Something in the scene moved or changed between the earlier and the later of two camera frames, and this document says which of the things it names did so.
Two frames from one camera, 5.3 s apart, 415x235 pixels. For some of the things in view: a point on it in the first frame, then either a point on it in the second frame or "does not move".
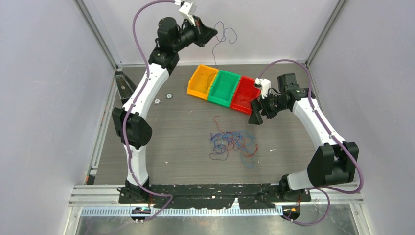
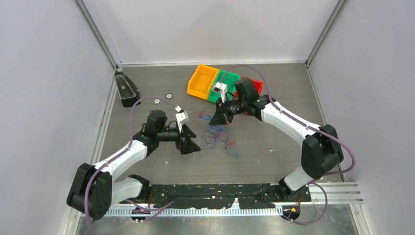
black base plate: (213, 196) does not move
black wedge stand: (126, 87) does not move
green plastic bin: (222, 88) does not move
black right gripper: (255, 117) → (219, 118)
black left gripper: (203, 34) → (187, 145)
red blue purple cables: (241, 141) → (211, 134)
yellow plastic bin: (199, 83) does not move
